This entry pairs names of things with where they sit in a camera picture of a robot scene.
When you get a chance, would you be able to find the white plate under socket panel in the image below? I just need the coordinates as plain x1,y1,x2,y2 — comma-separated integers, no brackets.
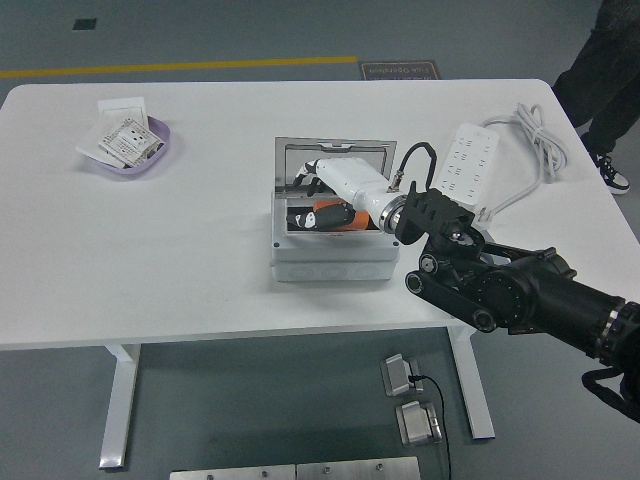
75,116,126,169

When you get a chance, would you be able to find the grey junction box clear lid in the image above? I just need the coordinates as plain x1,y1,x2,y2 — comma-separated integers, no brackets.
269,137,401,285

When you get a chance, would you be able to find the blank white wall plate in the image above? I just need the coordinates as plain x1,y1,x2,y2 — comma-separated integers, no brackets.
97,98,150,126

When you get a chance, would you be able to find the white power cord with plug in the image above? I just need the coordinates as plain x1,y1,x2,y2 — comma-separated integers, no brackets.
474,102,570,227

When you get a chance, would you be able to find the black floor sign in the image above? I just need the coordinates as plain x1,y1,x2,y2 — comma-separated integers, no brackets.
357,60,443,81

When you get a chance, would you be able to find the white table leg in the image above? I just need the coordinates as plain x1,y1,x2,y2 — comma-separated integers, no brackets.
447,324,496,441
98,343,143,471

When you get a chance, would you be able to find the purple plastic tray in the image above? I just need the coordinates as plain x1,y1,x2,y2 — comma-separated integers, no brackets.
82,115,172,178

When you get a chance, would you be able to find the silver foot pedal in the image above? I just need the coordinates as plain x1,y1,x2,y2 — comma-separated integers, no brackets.
394,400,444,447
379,353,425,398

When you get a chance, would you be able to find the black floor cable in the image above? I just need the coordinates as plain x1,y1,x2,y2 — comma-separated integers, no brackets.
407,373,453,480

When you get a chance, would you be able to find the white power strip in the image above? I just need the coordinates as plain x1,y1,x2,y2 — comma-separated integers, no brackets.
432,122,502,207

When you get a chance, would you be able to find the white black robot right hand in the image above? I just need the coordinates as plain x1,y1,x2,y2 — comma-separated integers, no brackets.
291,157,396,232

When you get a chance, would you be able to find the white socket panel with print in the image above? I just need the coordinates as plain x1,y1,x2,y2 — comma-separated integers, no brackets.
98,118,164,169

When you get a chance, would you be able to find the person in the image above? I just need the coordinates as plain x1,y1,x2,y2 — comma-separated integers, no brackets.
552,0,640,196

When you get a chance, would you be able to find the grey metal base plate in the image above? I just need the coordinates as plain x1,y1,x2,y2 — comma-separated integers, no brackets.
169,464,297,480
295,455,421,480

